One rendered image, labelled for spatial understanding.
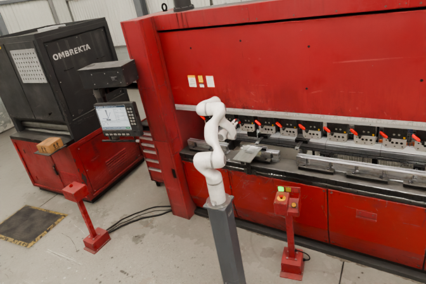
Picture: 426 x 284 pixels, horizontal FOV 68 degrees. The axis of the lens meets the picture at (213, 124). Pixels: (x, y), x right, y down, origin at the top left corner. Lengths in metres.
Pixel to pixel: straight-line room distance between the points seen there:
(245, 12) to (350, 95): 1.01
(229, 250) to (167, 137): 1.33
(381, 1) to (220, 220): 1.82
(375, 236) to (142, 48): 2.59
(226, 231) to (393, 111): 1.48
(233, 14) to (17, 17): 7.53
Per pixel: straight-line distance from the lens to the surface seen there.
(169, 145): 3.37
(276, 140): 3.25
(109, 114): 3.27
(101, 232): 4.04
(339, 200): 2.92
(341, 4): 2.38
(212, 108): 2.32
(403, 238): 3.04
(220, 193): 2.35
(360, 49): 2.44
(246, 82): 2.78
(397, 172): 2.81
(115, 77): 3.08
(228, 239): 2.59
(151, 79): 3.14
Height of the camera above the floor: 2.50
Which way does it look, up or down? 24 degrees down
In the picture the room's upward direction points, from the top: 10 degrees counter-clockwise
